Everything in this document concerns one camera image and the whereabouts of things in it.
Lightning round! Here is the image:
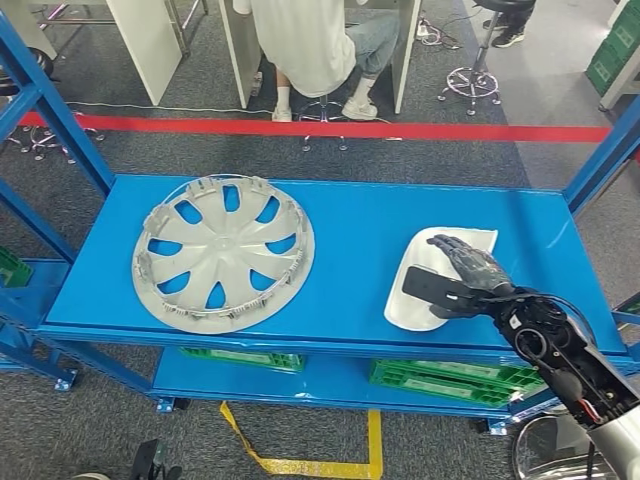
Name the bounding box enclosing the white table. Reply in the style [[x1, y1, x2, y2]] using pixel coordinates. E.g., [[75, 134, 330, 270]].
[[597, 46, 640, 114]]

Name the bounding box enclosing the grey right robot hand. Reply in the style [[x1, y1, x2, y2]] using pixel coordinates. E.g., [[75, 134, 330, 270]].
[[426, 234, 515, 321]]

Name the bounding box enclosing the white floor cable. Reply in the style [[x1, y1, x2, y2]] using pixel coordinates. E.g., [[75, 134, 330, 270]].
[[65, 100, 401, 142]]

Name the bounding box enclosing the person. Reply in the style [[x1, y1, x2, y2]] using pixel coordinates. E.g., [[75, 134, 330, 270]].
[[232, 0, 401, 124], [482, 0, 537, 49]]

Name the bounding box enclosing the yellow floor tape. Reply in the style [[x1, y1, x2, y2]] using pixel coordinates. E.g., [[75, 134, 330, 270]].
[[220, 401, 384, 480]]

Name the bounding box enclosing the white desk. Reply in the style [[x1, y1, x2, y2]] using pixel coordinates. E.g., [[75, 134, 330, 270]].
[[0, 0, 58, 61], [105, 0, 211, 107], [217, 0, 423, 115]]

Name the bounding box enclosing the blue metal shelf rack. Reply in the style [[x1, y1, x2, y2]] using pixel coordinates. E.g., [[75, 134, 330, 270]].
[[0, 9, 640, 439], [0, 178, 78, 392]]

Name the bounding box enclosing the white power strip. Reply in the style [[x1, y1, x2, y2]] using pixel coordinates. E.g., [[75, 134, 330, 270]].
[[416, 16, 462, 51]]

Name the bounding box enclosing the silver wheel hubcap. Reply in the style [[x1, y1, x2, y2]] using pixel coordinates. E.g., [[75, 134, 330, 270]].
[[131, 174, 316, 336]]

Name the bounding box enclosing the green plastic crate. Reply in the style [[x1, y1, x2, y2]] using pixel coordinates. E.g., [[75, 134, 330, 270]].
[[180, 347, 306, 374], [585, 0, 640, 99], [0, 246, 33, 289], [368, 358, 546, 409]]

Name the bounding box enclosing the chrome round base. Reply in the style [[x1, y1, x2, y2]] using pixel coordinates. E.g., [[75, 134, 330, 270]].
[[510, 410, 621, 480]]

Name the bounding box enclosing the white plastic car part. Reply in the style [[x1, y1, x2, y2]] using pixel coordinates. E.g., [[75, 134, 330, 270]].
[[383, 225, 500, 333]]

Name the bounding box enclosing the red barrier tape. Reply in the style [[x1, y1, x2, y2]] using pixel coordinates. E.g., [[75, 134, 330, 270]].
[[19, 111, 640, 164]]

